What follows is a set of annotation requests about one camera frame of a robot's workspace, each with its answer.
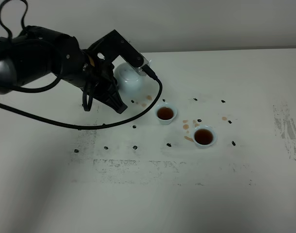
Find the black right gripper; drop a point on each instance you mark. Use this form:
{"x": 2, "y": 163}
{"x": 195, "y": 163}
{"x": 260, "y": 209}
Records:
{"x": 99, "y": 78}

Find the pale blue porcelain teapot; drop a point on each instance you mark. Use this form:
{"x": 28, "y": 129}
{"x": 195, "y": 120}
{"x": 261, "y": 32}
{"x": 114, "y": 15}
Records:
{"x": 128, "y": 80}

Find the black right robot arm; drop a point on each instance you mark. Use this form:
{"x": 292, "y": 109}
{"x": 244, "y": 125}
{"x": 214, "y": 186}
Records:
{"x": 38, "y": 51}

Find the pale blue far teacup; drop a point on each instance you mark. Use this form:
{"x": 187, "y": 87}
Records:
{"x": 165, "y": 113}

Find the pale blue teacup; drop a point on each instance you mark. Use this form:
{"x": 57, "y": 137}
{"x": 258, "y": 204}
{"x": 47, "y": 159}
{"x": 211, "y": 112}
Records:
{"x": 204, "y": 136}
{"x": 165, "y": 113}

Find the pale blue near teacup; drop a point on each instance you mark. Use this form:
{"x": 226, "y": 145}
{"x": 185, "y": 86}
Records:
{"x": 204, "y": 136}

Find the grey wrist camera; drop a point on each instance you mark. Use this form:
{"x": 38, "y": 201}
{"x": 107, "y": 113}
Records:
{"x": 114, "y": 45}

